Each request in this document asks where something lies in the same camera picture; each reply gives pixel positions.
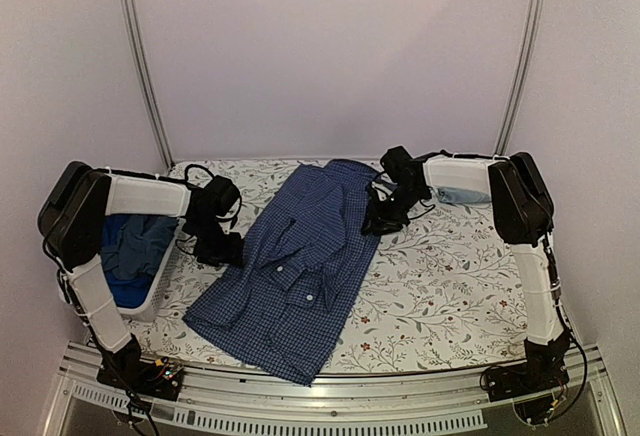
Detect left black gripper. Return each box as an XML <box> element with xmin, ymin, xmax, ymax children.
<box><xmin>187</xmin><ymin>216</ymin><xmax>244</xmax><ymax>267</ymax></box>

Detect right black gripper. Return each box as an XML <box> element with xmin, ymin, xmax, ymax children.
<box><xmin>363</xmin><ymin>185</ymin><xmax>427</xmax><ymax>237</ymax></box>

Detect light blue t-shirt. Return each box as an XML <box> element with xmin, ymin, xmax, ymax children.
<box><xmin>435</xmin><ymin>187</ymin><xmax>492</xmax><ymax>204</ymax></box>

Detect dark blue checkered shirt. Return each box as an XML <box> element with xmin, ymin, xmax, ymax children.
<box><xmin>183</xmin><ymin>159</ymin><xmax>379</xmax><ymax>386</ymax></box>

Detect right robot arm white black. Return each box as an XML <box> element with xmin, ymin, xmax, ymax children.
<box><xmin>361</xmin><ymin>146</ymin><xmax>570</xmax><ymax>392</ymax></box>

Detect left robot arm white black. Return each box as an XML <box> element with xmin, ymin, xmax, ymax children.
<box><xmin>37</xmin><ymin>161</ymin><xmax>243</xmax><ymax>390</ymax></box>

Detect white plastic laundry basket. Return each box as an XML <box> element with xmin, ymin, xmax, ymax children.
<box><xmin>58</xmin><ymin>213</ymin><xmax>185</xmax><ymax>323</ymax></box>

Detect slate blue garment in basket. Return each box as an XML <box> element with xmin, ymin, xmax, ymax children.
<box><xmin>100</xmin><ymin>214</ymin><xmax>178</xmax><ymax>282</ymax></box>

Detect bright blue garment in basket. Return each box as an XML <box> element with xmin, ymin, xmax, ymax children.
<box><xmin>100</xmin><ymin>214</ymin><xmax>155</xmax><ymax>309</ymax></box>

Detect floral patterned table mat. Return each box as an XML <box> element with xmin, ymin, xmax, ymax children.
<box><xmin>97</xmin><ymin>158</ymin><xmax>564</xmax><ymax>373</ymax></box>

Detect front aluminium rail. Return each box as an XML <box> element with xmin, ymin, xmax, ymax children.
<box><xmin>43</xmin><ymin>343</ymin><xmax>631</xmax><ymax>435</ymax></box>

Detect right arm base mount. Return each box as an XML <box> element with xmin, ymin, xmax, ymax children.
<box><xmin>479</xmin><ymin>356</ymin><xmax>569</xmax><ymax>402</ymax></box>

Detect right aluminium frame post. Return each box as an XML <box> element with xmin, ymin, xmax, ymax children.
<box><xmin>493</xmin><ymin>0</ymin><xmax>544</xmax><ymax>155</ymax></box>

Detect aluminium frame post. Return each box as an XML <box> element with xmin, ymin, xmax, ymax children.
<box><xmin>120</xmin><ymin>0</ymin><xmax>175</xmax><ymax>168</ymax></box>
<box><xmin>493</xmin><ymin>0</ymin><xmax>544</xmax><ymax>155</ymax></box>

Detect left aluminium frame post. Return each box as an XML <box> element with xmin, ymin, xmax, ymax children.
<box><xmin>120</xmin><ymin>0</ymin><xmax>175</xmax><ymax>168</ymax></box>

